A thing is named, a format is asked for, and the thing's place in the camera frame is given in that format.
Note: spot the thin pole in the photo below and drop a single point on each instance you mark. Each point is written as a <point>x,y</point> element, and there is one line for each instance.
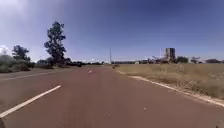
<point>110,56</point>

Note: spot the reddish asphalt road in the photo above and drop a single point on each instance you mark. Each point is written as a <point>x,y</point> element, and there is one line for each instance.
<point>100,100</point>

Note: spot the tall grey building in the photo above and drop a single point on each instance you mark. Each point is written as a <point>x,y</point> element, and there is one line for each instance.
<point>170,53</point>

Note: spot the tall dark tree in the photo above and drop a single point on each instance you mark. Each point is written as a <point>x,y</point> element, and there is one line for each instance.
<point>55,43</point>

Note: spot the dry grass field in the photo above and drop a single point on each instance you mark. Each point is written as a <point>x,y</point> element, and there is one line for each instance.
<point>186,75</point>

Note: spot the distant row of trees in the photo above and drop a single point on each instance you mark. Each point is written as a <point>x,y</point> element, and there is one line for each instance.
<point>196,60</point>

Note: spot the white dashed centre line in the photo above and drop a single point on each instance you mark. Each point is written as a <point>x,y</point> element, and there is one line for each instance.
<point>31,99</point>

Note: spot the small dark tree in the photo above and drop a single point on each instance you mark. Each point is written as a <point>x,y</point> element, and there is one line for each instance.
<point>20,53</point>

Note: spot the grey-green roadside bushes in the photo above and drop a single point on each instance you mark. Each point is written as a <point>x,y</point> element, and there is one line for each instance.
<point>11,65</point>

